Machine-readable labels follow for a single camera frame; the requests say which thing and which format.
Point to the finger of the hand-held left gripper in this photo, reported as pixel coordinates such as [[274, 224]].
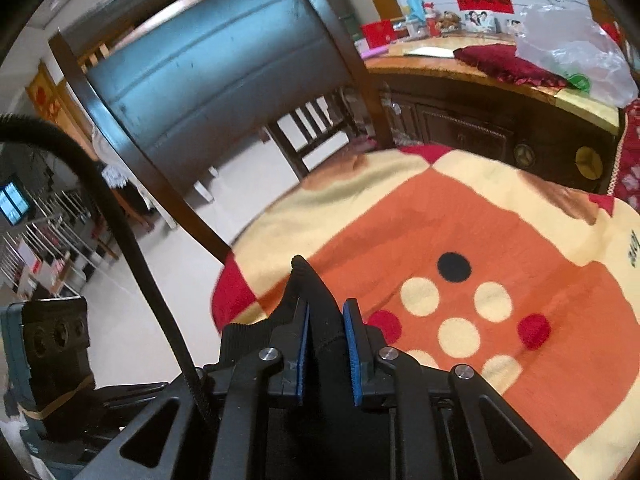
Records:
[[130, 394]]

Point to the dark red cloth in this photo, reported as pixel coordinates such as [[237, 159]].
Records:
[[505, 65]]

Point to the blue toy figure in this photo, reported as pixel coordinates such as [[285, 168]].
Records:
[[416, 10]]

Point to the framed photo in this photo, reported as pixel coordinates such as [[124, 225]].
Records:
[[480, 22]]

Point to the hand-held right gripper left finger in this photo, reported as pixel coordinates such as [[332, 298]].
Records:
[[300, 355]]

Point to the wooden cabinet desk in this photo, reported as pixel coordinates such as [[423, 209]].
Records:
[[470, 125]]

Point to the red orange printed blanket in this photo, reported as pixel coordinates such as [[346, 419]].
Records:
[[450, 220]]

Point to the red gift box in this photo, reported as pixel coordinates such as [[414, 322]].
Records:
[[377, 35]]

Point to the white plastic bag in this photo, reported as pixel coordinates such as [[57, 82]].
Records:
[[565, 45]]

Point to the white paper sheet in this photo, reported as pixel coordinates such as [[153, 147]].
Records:
[[430, 52]]

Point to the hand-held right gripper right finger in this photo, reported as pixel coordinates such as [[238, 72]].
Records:
[[354, 355]]

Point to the red floral quilted cushion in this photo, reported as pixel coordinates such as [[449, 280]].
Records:
[[630, 160]]

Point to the black pants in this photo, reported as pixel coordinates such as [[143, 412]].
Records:
[[322, 320]]

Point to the dark wooden chair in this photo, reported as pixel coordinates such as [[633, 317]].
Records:
[[200, 60]]

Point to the metal drying rack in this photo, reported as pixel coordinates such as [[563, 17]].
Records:
[[55, 250]]

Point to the brown teddy bear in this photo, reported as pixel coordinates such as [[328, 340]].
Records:
[[448, 21]]

